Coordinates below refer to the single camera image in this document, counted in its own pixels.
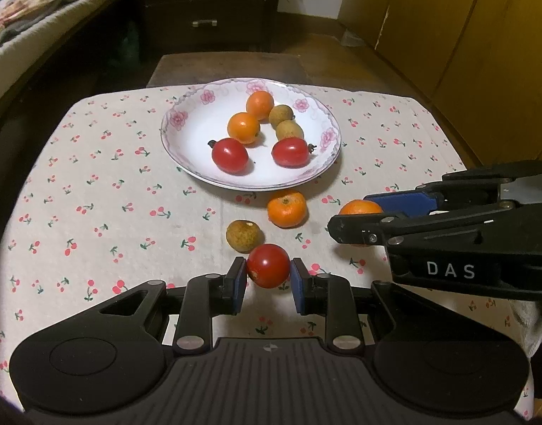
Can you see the white floral rimmed plate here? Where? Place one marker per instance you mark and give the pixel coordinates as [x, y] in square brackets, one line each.
[195, 150]

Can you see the small orange mandarin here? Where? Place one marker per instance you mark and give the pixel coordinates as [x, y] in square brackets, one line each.
[359, 208]
[287, 208]
[259, 104]
[243, 127]

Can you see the red cherry tomato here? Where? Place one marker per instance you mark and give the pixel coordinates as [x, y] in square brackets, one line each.
[228, 156]
[268, 265]
[290, 151]

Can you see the dark wooden nightstand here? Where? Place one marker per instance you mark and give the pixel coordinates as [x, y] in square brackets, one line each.
[209, 9]

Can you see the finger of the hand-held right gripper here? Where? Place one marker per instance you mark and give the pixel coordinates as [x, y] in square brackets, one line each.
[355, 229]
[408, 200]

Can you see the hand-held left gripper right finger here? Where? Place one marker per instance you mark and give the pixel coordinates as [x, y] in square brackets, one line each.
[298, 290]

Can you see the wooden wardrobe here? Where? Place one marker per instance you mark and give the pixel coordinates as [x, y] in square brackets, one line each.
[452, 44]

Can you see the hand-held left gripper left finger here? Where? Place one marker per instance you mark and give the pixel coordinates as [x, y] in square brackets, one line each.
[240, 285]

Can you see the paper scrap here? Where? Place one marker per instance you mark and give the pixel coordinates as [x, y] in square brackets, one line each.
[353, 39]

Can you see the brown longan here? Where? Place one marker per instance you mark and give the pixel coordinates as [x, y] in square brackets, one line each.
[280, 115]
[290, 130]
[243, 235]

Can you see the bed with dark frame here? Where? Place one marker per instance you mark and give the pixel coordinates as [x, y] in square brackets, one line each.
[53, 40]

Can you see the brown floor mat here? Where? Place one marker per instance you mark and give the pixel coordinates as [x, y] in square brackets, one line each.
[226, 70]

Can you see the cherry print tablecloth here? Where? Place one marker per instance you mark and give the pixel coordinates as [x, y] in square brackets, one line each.
[98, 195]

